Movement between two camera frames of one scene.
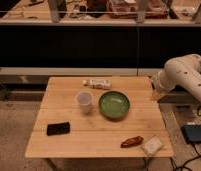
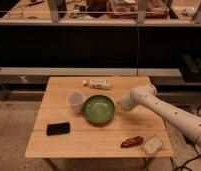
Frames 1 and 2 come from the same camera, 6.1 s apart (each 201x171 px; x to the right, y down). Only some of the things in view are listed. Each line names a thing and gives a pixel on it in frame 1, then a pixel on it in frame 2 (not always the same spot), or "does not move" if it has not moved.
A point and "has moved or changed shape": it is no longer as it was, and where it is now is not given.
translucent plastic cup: (85, 99) → (75, 99)
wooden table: (98, 117) does not move
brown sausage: (132, 141) does not move
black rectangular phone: (58, 128) does not move
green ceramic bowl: (114, 105) has moved or changed shape
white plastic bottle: (101, 84) does not move
